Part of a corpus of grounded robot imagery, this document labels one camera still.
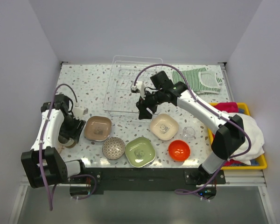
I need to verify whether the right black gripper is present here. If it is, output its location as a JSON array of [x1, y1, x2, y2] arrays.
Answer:
[[136, 88, 165, 120]]

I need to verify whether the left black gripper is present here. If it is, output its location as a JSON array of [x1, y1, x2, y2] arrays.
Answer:
[[59, 114, 85, 142]]

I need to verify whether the cream steel-lined cup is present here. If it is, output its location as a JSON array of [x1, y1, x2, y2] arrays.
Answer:
[[58, 135, 76, 148]]

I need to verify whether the brown square panda plate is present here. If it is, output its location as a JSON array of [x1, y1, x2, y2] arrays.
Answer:
[[84, 116, 112, 142]]

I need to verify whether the white wire dish rack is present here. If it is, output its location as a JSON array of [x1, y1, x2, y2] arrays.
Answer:
[[103, 55, 163, 119]]

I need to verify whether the clear glass cup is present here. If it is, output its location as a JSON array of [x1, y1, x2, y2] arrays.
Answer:
[[182, 126, 196, 141]]

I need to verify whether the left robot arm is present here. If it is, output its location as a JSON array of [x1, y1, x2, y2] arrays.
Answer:
[[21, 94, 87, 189]]

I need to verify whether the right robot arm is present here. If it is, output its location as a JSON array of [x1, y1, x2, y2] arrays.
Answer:
[[131, 71, 251, 185]]

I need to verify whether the cream square panda plate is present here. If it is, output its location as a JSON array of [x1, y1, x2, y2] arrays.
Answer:
[[150, 114, 179, 141]]

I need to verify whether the patterned round bowl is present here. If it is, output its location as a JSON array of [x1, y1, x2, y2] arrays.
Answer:
[[102, 137, 126, 160]]

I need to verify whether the green square panda plate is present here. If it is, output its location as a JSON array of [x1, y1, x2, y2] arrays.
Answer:
[[125, 137, 156, 168]]

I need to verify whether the green striped cloth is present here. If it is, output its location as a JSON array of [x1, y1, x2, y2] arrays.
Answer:
[[181, 68, 222, 95]]

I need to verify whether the orange round bowl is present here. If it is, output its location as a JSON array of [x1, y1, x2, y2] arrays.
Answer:
[[168, 140, 191, 162]]

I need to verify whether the magenta cloth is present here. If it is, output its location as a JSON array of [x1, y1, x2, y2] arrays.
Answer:
[[214, 102, 242, 167]]

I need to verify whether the white towel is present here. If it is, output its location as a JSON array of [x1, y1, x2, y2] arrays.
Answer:
[[226, 112, 265, 166]]

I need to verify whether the yellow plastic bin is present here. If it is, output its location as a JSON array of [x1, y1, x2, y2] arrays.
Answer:
[[210, 103, 267, 170]]

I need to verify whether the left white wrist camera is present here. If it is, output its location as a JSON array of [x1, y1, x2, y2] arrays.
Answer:
[[72, 107, 88, 119]]

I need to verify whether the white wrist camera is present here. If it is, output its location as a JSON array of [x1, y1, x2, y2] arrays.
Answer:
[[130, 81, 146, 98], [72, 107, 88, 119]]

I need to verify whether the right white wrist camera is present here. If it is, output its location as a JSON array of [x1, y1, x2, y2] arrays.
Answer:
[[130, 81, 146, 98]]

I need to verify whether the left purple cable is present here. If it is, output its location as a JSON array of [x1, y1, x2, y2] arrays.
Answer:
[[38, 84, 79, 211]]

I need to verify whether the purple cable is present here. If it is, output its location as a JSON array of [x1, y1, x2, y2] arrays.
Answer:
[[38, 84, 79, 211], [133, 63, 252, 199]]

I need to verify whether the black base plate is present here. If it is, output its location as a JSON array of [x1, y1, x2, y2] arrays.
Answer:
[[66, 168, 226, 199]]

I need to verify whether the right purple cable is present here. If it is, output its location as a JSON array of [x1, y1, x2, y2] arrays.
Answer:
[[133, 63, 252, 199]]

